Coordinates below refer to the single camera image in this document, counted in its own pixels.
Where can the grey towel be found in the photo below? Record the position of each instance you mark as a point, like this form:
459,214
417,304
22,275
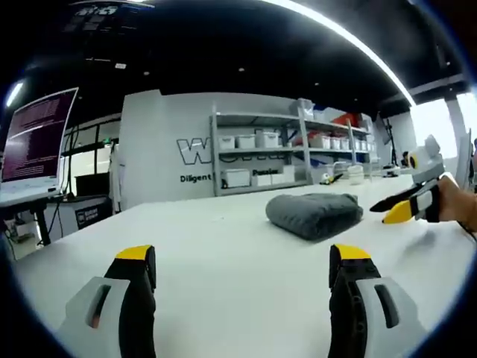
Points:
315,214

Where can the person's right hand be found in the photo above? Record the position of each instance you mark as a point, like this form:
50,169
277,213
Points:
456,201

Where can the black tripod stand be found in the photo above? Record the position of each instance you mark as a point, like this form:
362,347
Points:
390,139

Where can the black desk with sign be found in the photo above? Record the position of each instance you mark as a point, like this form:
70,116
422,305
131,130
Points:
59,218

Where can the white table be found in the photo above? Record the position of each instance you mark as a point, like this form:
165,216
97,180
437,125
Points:
238,261

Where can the grey metal shelving rack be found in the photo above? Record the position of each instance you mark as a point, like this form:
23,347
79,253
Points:
290,149

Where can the long ceiling light strip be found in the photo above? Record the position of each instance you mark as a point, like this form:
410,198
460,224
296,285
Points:
343,41

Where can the white storage bin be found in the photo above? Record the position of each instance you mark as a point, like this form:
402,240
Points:
267,139
226,142
235,178
246,141

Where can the computer monitor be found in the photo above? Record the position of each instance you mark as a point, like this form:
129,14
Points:
35,139

